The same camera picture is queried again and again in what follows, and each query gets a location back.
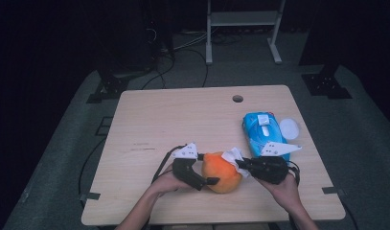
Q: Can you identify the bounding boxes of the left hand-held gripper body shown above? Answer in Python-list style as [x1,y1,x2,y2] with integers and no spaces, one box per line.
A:
[172,142,207,192]

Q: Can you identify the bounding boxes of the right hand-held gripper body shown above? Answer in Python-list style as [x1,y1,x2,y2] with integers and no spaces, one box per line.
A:
[248,141,303,186]

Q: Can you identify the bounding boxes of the white wet wipe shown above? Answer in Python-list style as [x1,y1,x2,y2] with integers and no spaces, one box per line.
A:
[220,147,251,178]

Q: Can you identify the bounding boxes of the orange plush toy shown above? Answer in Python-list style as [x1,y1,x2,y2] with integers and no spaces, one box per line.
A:
[200,151,243,195]

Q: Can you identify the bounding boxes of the blue wet wipe pack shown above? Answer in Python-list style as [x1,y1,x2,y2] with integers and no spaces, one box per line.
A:
[241,111,301,162]

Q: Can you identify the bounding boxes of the person's left hand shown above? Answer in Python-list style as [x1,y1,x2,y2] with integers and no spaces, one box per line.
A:
[153,164,197,196]

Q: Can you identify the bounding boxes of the person's right hand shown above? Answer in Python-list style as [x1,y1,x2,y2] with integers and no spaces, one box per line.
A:
[258,172,303,213]

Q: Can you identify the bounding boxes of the black tape strip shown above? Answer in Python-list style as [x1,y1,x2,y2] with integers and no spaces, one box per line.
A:
[79,191,102,202]
[321,186,346,196]

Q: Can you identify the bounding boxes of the black stand base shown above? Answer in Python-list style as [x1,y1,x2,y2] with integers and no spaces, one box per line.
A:
[301,63,354,101]
[86,72,133,104]

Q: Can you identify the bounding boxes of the dark cabinet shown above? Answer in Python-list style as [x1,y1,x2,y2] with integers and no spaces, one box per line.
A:
[95,0,175,75]

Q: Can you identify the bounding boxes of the white metal stand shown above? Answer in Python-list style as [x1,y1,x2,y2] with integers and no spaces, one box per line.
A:
[205,0,287,66]

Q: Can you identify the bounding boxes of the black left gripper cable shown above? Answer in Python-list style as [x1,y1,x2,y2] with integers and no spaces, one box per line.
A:
[149,144,188,186]

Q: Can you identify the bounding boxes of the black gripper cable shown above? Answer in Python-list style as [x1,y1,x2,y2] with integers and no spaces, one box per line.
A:
[149,144,188,186]
[287,160,302,189]

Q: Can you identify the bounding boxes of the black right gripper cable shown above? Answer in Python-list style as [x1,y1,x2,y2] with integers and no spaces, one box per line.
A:
[287,160,302,189]

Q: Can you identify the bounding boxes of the thin black floor cable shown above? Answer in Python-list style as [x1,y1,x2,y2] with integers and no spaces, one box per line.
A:
[77,137,108,199]

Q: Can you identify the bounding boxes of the white floor cables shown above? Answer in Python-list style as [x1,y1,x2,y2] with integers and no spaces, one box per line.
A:
[173,29,210,53]

